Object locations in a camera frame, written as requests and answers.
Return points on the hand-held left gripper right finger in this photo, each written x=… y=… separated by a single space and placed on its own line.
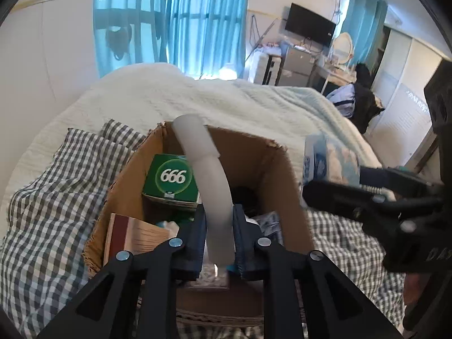
x=247 y=247

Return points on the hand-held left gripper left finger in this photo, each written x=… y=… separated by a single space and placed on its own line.
x=192 y=240

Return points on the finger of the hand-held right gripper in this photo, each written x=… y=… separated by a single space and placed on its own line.
x=335 y=197
x=388 y=178

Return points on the blue and white tissue packet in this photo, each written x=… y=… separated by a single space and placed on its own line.
x=332 y=162

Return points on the dark red book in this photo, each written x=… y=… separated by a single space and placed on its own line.
x=141 y=233

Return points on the brown cardboard box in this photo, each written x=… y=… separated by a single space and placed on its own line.
x=279 y=183

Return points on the green and white carton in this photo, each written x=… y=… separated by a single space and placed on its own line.
x=162 y=187

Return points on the white louvred wardrobe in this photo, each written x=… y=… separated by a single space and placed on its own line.
x=402 y=113

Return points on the pile of dark clothes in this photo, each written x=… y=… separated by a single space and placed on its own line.
x=363 y=102

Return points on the pale green fluffy blanket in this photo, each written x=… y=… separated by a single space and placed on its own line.
x=282 y=113

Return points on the white dressing table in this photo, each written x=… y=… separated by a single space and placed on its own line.
x=328 y=77

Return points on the silver mini fridge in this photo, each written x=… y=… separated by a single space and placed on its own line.
x=293 y=67

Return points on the oval white mirror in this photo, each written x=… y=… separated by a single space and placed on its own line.
x=342 y=47

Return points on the grey checked cloth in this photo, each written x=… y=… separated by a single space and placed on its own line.
x=53 y=201

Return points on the white floor appliance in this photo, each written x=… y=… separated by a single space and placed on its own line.
x=261 y=67

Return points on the blue window curtain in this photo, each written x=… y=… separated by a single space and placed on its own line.
x=194 y=24
x=367 y=24

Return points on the black wall television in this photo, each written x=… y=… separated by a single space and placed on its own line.
x=310 y=24

